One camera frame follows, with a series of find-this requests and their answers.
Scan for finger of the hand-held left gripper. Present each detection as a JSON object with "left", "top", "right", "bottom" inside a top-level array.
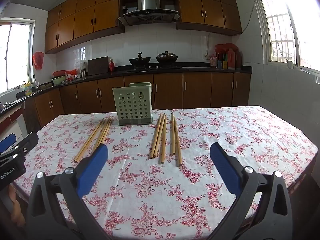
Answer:
[
  {"left": 0, "top": 133, "right": 17, "bottom": 154},
  {"left": 12, "top": 131, "right": 39, "bottom": 159}
]

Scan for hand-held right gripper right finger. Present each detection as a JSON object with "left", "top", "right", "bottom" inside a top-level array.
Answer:
[{"left": 207, "top": 142, "right": 293, "bottom": 240}]

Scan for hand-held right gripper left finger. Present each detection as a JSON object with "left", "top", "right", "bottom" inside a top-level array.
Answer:
[{"left": 25, "top": 144, "right": 113, "bottom": 240}]

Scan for green perforated utensil holder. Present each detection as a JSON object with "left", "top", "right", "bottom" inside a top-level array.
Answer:
[{"left": 112, "top": 82, "right": 153, "bottom": 126}]

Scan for person's left forearm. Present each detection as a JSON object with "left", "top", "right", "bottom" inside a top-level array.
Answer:
[{"left": 7, "top": 185, "right": 25, "bottom": 227}]

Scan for red floral tablecloth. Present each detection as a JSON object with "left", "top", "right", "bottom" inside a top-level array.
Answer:
[{"left": 14, "top": 105, "right": 319, "bottom": 240}]

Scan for green enamel basin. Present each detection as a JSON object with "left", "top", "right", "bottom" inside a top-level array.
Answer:
[{"left": 51, "top": 75, "right": 68, "bottom": 85}]

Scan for red hanging plastic bag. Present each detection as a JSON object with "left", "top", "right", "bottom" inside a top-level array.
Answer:
[{"left": 32, "top": 52, "right": 45, "bottom": 70}]

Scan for wooden lower cabinets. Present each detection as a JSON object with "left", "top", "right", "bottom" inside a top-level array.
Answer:
[{"left": 32, "top": 72, "right": 251, "bottom": 128}]

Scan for wooden cabinets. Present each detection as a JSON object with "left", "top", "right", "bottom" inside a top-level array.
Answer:
[
  {"left": 44, "top": 0, "right": 242, "bottom": 54},
  {"left": 32, "top": 72, "right": 251, "bottom": 128}
]

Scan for black kitchen countertop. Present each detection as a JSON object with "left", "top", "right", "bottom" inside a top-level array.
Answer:
[{"left": 0, "top": 62, "right": 252, "bottom": 110}]

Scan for dark cutting board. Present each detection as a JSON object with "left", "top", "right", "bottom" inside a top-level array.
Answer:
[{"left": 87, "top": 56, "right": 109, "bottom": 76}]

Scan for tall red carton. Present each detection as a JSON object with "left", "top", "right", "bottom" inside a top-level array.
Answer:
[{"left": 227, "top": 49, "right": 236, "bottom": 70}]

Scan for black gas stove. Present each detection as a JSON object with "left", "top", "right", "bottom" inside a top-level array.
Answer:
[{"left": 127, "top": 64, "right": 182, "bottom": 71}]

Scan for dark lidded wok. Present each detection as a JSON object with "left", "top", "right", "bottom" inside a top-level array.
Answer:
[{"left": 156, "top": 51, "right": 178, "bottom": 63}]

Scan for wooden upper cabinets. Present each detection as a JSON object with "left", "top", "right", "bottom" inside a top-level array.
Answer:
[{"left": 44, "top": 0, "right": 242, "bottom": 54}]

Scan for steel range hood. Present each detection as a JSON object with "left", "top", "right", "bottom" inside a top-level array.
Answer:
[{"left": 118, "top": 0, "right": 180, "bottom": 26}]

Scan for sliding window with grey frame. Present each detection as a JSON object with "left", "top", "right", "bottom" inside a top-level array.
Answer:
[{"left": 0, "top": 17, "right": 35, "bottom": 95}]

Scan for black wok with handle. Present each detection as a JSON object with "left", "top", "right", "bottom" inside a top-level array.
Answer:
[{"left": 129, "top": 52, "right": 151, "bottom": 67}]

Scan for barred window with white frame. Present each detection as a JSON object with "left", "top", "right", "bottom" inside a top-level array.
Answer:
[{"left": 251, "top": 0, "right": 320, "bottom": 75}]

